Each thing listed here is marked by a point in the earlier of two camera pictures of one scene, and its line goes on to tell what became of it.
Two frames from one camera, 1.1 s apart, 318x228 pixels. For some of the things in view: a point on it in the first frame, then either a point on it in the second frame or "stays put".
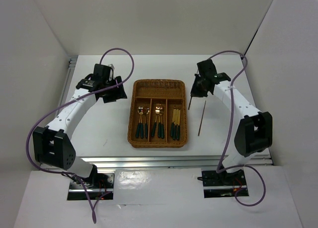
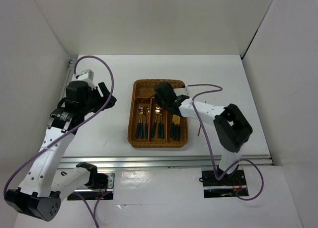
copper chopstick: (190, 103) -> (147, 98)
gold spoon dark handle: (157, 111) stays put
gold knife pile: (175, 122) stays put
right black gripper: (195, 92) -> (159, 101)
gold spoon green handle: (146, 124) stays put
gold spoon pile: (140, 111) stays put
